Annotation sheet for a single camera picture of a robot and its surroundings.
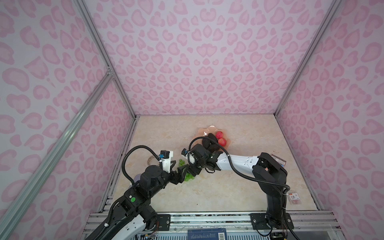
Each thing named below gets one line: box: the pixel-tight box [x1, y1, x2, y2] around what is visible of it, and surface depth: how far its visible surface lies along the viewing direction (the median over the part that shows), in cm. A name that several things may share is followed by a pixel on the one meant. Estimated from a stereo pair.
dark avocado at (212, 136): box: [208, 133, 218, 143], surface depth 103 cm
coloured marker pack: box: [270, 153, 287, 167], surface depth 95 cm
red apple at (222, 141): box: [218, 137, 227, 147], surface depth 100 cm
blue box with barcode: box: [187, 228, 228, 240], surface depth 70 cm
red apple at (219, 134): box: [215, 131, 224, 139], surface depth 103 cm
